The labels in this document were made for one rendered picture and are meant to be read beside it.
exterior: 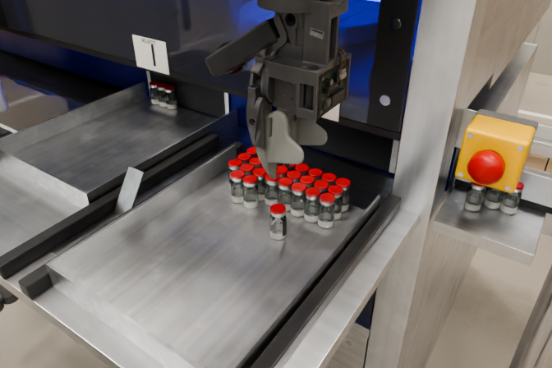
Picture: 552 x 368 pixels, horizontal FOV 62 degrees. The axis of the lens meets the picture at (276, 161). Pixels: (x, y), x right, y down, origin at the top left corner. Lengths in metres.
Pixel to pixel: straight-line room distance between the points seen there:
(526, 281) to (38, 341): 1.75
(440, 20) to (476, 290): 1.44
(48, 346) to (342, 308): 1.35
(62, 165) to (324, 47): 0.54
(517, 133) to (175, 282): 0.44
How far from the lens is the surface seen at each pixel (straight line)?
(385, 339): 0.89
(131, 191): 0.68
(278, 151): 0.51
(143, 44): 0.89
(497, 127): 0.62
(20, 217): 0.75
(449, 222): 0.69
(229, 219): 0.65
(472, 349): 1.72
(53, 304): 0.60
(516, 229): 0.72
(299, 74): 0.45
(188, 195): 0.71
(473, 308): 1.85
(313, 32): 0.45
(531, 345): 0.99
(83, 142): 0.91
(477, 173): 0.59
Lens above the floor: 1.28
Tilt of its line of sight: 31 degrees down
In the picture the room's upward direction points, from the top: straight up
